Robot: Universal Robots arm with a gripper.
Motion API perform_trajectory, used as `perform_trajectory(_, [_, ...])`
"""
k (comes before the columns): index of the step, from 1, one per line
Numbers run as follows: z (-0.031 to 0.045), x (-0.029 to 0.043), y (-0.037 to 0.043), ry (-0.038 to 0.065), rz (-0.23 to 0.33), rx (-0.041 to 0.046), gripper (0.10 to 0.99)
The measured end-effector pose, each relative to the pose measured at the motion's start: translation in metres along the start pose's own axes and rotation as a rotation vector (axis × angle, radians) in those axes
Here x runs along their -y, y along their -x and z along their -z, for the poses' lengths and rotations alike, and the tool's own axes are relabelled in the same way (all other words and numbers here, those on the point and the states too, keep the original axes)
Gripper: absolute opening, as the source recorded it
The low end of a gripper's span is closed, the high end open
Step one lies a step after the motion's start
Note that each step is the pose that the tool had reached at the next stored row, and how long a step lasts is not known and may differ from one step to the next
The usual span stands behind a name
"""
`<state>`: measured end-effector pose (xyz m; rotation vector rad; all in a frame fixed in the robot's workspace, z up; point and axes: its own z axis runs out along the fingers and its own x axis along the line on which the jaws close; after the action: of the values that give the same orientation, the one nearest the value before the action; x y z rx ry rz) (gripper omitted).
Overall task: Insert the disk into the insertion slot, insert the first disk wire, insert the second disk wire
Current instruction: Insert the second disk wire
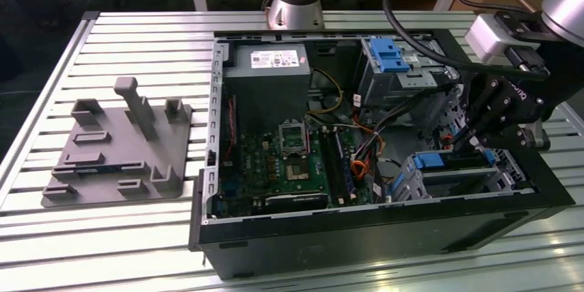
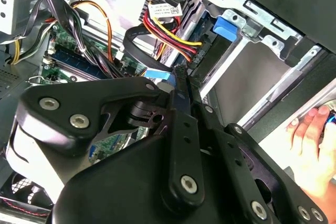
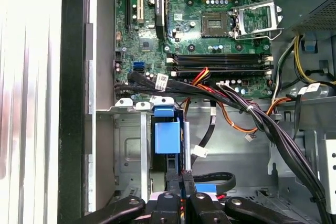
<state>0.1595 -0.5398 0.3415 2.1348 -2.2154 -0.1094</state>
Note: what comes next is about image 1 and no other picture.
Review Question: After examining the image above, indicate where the metal socket cover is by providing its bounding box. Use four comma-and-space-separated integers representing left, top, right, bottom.
277, 119, 312, 156

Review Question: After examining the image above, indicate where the grey metal disk bay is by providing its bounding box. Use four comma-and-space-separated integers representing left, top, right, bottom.
389, 148, 534, 202

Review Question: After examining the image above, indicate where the green motherboard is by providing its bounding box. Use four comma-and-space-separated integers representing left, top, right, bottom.
216, 124, 380, 217

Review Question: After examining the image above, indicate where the orange red wire bundle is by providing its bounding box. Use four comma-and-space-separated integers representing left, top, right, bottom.
348, 124, 389, 183

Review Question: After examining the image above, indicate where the CPU socket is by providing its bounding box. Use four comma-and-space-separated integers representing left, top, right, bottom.
282, 157, 322, 183

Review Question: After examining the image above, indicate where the black RAM slot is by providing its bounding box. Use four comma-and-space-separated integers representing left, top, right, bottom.
334, 128, 357, 203
317, 127, 338, 204

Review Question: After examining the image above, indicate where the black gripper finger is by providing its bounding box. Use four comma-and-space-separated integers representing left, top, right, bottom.
453, 75, 496, 151
464, 95, 512, 152

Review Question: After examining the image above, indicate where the grey parts rack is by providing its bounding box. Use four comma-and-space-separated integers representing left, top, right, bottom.
40, 76, 194, 209

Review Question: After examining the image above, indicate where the hard disk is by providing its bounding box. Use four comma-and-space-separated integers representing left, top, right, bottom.
412, 150, 498, 172

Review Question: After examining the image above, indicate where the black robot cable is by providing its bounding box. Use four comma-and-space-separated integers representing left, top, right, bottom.
381, 0, 550, 77

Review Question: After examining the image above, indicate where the green RAM stick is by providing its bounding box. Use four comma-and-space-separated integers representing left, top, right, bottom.
72, 165, 126, 175

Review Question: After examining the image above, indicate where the black graphics card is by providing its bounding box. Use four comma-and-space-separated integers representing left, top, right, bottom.
253, 191, 330, 216

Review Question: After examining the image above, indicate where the blue plastic drive latch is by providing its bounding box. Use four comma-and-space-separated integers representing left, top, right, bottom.
369, 37, 410, 74

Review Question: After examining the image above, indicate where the grey power supply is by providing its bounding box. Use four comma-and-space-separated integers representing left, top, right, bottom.
221, 41, 313, 135

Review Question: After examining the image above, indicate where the black open PC case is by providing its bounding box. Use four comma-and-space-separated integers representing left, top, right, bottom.
188, 30, 577, 281

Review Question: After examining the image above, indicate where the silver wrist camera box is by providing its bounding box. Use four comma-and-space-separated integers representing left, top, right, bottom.
464, 14, 516, 64

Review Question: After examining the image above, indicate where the yellow black wire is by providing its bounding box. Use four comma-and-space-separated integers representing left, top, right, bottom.
305, 68, 344, 116

